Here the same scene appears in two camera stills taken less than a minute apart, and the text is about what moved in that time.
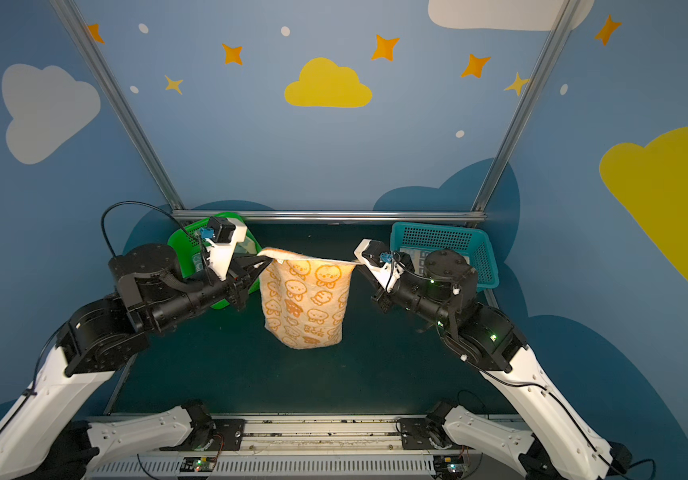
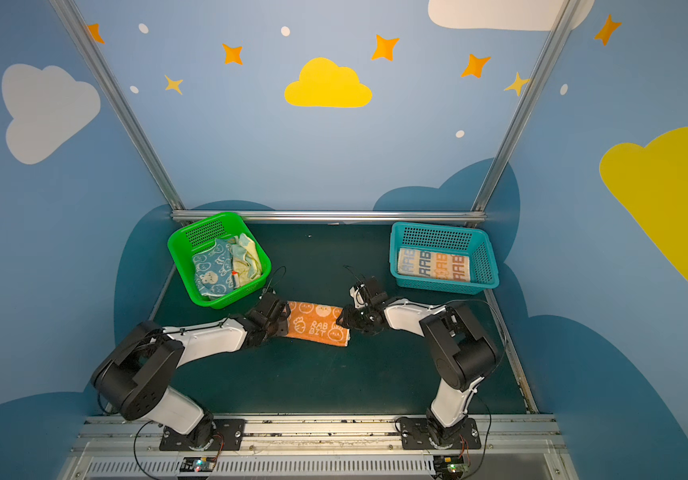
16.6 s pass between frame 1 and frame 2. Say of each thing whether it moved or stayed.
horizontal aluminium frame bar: stayed
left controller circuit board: stayed
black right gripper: moved
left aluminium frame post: stayed
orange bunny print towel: moved
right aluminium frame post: stayed
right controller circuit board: stayed
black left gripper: moved
